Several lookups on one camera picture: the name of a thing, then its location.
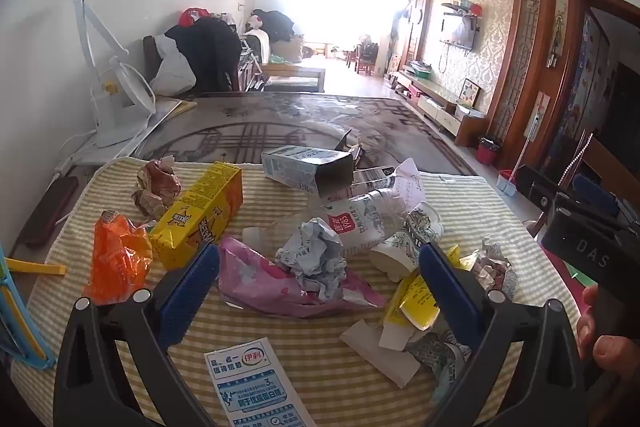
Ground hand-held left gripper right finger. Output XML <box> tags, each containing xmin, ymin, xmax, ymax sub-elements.
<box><xmin>419</xmin><ymin>241</ymin><xmax>586</xmax><ymax>427</ymax></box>

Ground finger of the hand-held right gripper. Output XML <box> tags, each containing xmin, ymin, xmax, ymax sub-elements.
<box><xmin>560</xmin><ymin>174</ymin><xmax>633</xmax><ymax>228</ymax></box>

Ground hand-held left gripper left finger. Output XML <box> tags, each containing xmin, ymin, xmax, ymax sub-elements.
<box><xmin>54</xmin><ymin>243</ymin><xmax>221</xmax><ymax>427</ymax></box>

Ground red white wrapper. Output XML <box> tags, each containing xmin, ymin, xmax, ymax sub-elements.
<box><xmin>131</xmin><ymin>158</ymin><xmax>182</xmax><ymax>219</ymax></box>

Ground blue white paper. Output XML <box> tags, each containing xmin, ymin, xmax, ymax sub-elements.
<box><xmin>274</xmin><ymin>217</ymin><xmax>348</xmax><ymax>303</ymax></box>

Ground dark cigarette box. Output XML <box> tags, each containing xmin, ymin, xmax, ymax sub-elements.
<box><xmin>334</xmin><ymin>128</ymin><xmax>368</xmax><ymax>170</ymax></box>

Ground person's right hand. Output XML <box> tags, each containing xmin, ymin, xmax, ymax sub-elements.
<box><xmin>576</xmin><ymin>284</ymin><xmax>640</xmax><ymax>375</ymax></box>

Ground flattened yellow carton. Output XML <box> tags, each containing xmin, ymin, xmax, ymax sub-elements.
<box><xmin>384</xmin><ymin>244</ymin><xmax>476</xmax><ymax>333</ymax></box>

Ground crumpled printed paper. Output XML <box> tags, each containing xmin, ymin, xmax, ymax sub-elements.
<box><xmin>462</xmin><ymin>237</ymin><xmax>521</xmax><ymax>303</ymax></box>

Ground pink plastic bag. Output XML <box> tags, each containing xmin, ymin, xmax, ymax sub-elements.
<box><xmin>216</xmin><ymin>236</ymin><xmax>390</xmax><ymax>320</ymax></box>

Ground yellow box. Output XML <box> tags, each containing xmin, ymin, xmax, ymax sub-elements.
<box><xmin>150</xmin><ymin>161</ymin><xmax>244</xmax><ymax>272</ymax></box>

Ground orange plastic wrapper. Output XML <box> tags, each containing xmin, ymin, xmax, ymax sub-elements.
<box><xmin>82</xmin><ymin>209</ymin><xmax>153</xmax><ymax>307</ymax></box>

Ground red dustpan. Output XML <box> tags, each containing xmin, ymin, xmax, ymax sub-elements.
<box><xmin>496</xmin><ymin>169</ymin><xmax>522</xmax><ymax>198</ymax></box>

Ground white cardboard piece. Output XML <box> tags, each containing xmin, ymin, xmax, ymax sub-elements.
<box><xmin>340</xmin><ymin>319</ymin><xmax>423</xmax><ymax>389</ymax></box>

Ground colourful door poster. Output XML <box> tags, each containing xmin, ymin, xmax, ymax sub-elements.
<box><xmin>559</xmin><ymin>12</ymin><xmax>618</xmax><ymax>145</ymax></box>

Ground flat blue white carton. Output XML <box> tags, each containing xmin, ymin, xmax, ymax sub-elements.
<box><xmin>203</xmin><ymin>337</ymin><xmax>317</xmax><ymax>427</ymax></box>

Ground red waste bin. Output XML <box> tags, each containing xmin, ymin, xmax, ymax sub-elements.
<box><xmin>475</xmin><ymin>136</ymin><xmax>502</xmax><ymax>166</ymax></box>

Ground clear plastic bottle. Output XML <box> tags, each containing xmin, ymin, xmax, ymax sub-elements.
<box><xmin>242</xmin><ymin>188</ymin><xmax>408</xmax><ymax>258</ymax></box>

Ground pink white carton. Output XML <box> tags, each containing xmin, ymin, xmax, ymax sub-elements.
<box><xmin>352</xmin><ymin>158</ymin><xmax>427</xmax><ymax>208</ymax></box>

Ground yellow striped mat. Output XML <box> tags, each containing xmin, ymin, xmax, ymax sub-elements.
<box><xmin>10</xmin><ymin>157</ymin><xmax>581</xmax><ymax>427</ymax></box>

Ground framed geometric picture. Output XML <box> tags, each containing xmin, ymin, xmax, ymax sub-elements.
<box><xmin>459</xmin><ymin>78</ymin><xmax>482</xmax><ymax>108</ymax></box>

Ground dark red phone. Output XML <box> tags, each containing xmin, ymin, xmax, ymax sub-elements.
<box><xmin>22</xmin><ymin>176</ymin><xmax>81</xmax><ymax>249</ymax></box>

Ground blue white milk carton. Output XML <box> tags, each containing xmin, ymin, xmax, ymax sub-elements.
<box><xmin>261</xmin><ymin>145</ymin><xmax>356</xmax><ymax>199</ymax></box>

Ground blue plastic rack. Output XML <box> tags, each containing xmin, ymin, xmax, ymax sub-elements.
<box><xmin>0</xmin><ymin>242</ymin><xmax>57</xmax><ymax>370</ymax></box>

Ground television cabinet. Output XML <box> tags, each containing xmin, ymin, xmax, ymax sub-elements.
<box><xmin>392</xmin><ymin>71</ymin><xmax>490</xmax><ymax>148</ymax></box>

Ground white flat board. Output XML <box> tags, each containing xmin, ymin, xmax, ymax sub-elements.
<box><xmin>75</xmin><ymin>99</ymin><xmax>198</xmax><ymax>165</ymax></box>

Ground white folding desk fan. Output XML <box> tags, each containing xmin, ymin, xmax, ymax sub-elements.
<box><xmin>74</xmin><ymin>0</ymin><xmax>158</xmax><ymax>148</ymax></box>

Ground white plastic bag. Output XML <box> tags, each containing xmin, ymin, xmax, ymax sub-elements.
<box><xmin>150</xmin><ymin>34</ymin><xmax>197</xmax><ymax>98</ymax></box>

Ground wooden sofa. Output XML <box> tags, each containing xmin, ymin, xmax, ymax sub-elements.
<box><xmin>245</xmin><ymin>32</ymin><xmax>327</xmax><ymax>94</ymax></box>

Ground wooden dining chairs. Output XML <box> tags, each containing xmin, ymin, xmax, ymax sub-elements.
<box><xmin>352</xmin><ymin>42</ymin><xmax>378</xmax><ymax>78</ymax></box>

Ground black clothes pile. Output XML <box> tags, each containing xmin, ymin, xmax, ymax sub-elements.
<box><xmin>165</xmin><ymin>16</ymin><xmax>243</xmax><ymax>94</ymax></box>

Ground red bag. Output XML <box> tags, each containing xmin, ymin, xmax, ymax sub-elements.
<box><xmin>180</xmin><ymin>7</ymin><xmax>212</xmax><ymax>28</ymax></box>

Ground black clothing on sofa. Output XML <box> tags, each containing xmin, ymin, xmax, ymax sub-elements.
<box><xmin>251</xmin><ymin>9</ymin><xmax>297</xmax><ymax>44</ymax></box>

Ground red white wall notice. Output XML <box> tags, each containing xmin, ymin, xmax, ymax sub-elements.
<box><xmin>525</xmin><ymin>91</ymin><xmax>547</xmax><ymax>142</ymax></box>

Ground hanging wall scroll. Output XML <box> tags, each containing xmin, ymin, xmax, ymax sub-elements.
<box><xmin>546</xmin><ymin>0</ymin><xmax>572</xmax><ymax>70</ymax></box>

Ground white power cable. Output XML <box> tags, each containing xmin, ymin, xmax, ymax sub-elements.
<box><xmin>50</xmin><ymin>129</ymin><xmax>101</xmax><ymax>180</ymax></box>

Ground wall television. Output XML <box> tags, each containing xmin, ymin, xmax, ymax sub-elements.
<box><xmin>439</xmin><ymin>14</ymin><xmax>482</xmax><ymax>52</ymax></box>

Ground wall shelf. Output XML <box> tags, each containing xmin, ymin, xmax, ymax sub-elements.
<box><xmin>442</xmin><ymin>0</ymin><xmax>485</xmax><ymax>18</ymax></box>

